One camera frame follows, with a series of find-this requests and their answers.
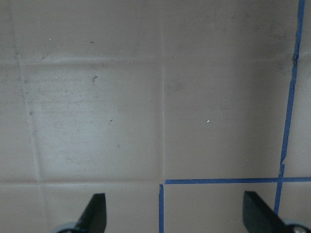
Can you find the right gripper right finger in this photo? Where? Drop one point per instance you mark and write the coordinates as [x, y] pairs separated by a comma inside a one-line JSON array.
[[258, 217]]

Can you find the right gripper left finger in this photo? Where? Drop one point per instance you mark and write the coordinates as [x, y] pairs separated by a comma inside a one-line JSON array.
[[92, 220]]

